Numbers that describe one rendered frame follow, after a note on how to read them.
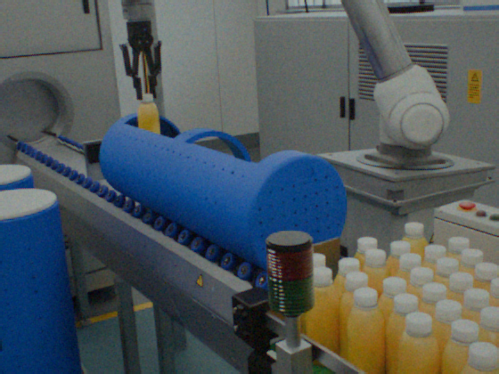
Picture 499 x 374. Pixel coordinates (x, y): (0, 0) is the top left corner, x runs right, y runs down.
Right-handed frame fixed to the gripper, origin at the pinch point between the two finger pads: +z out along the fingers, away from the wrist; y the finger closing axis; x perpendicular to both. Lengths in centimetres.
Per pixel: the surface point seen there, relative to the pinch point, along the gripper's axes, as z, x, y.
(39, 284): 50, 8, 43
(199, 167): 14, 51, 11
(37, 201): 28.4, 0.5, 37.6
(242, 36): 11, -407, -300
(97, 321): 132, -118, -13
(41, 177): 43, -89, 12
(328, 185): 18, 77, -8
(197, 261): 40, 47, 12
